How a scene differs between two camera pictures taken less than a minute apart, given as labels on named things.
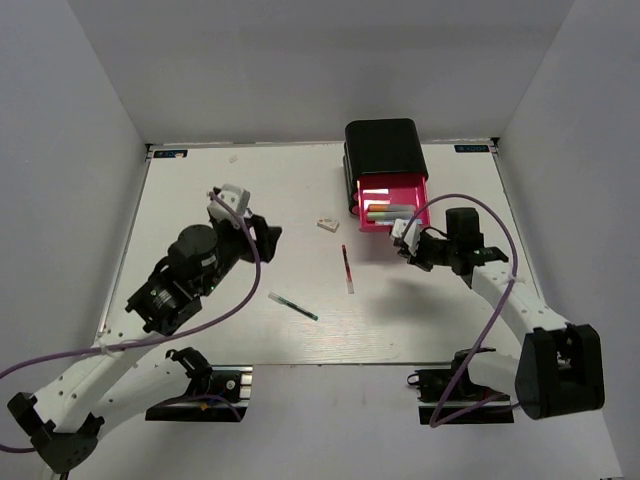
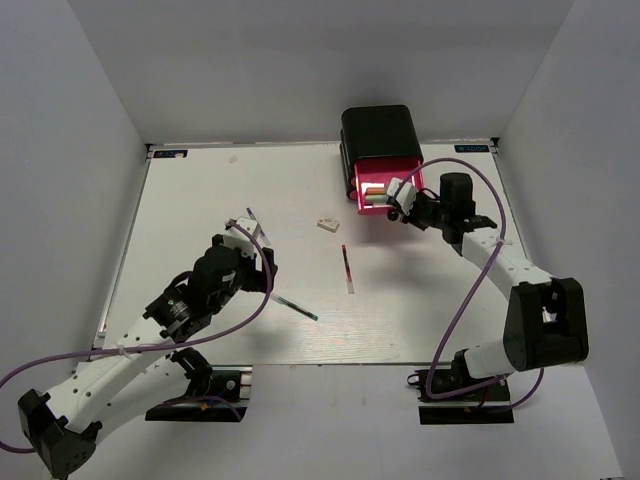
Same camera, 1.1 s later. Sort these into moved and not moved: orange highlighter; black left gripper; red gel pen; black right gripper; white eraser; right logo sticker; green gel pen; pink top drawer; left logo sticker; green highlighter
Moved: black left gripper; black right gripper; orange highlighter; green highlighter; pink top drawer
Not moved: green gel pen; right logo sticker; white eraser; red gel pen; left logo sticker
